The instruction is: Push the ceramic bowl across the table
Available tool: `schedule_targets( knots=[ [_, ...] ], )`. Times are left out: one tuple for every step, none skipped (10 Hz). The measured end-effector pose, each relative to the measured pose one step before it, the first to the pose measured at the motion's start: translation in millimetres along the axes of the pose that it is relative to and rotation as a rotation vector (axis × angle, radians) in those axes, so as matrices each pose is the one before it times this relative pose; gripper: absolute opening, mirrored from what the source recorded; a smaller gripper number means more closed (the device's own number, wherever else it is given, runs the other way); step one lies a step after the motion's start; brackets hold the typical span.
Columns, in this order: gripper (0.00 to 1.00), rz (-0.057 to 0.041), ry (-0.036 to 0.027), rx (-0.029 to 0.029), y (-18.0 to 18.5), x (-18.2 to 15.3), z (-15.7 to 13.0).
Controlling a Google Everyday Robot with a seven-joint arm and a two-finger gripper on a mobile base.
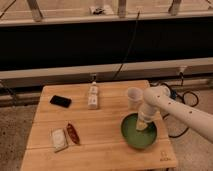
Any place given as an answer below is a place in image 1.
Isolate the black hanging cable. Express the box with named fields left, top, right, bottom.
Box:
left=111, top=11, right=141, bottom=81

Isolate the green ceramic bowl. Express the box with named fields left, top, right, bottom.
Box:
left=121, top=113, right=157, bottom=150

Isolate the white plastic cup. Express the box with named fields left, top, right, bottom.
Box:
left=126, top=87, right=143, bottom=110

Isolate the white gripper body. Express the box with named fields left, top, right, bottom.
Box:
left=136, top=112, right=153, bottom=131

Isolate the wooden table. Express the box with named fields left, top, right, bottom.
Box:
left=21, top=80, right=177, bottom=171

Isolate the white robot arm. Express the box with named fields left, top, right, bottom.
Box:
left=138, top=86, right=213, bottom=143

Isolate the black smartphone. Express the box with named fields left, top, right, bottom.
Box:
left=50, top=95, right=72, bottom=108

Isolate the white snack packet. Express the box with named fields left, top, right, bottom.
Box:
left=51, top=129, right=68, bottom=153

